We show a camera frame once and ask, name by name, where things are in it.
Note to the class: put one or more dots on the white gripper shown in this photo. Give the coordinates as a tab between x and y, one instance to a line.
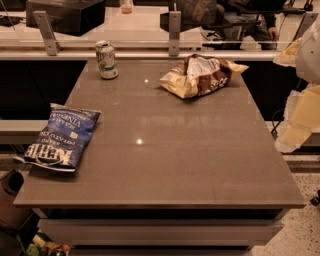
310	55

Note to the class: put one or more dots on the brown and yellow chip bag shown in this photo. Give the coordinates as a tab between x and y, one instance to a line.
199	75

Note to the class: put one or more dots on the blue Kettle chip bag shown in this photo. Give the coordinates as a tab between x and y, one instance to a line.
60	144

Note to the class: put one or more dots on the seated person in background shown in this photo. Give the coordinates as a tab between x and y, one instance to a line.
259	21

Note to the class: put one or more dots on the plastic cup with drink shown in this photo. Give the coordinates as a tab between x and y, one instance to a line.
126	6

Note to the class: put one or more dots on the green and white soda can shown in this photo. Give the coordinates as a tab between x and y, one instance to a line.
105	56

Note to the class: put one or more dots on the black box on counter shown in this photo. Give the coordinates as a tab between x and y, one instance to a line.
72	17

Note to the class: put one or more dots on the grey drawer cabinet under table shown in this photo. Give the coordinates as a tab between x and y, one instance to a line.
212	235

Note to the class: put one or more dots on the colourful snack packets pile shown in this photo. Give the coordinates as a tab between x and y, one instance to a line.
42	246

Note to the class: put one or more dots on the dark bin with hole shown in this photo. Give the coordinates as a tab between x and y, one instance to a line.
14	220

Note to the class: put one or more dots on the middle metal glass bracket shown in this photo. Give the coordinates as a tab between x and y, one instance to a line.
174	32

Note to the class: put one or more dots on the left metal glass bracket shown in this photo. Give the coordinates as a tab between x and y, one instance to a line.
51	44

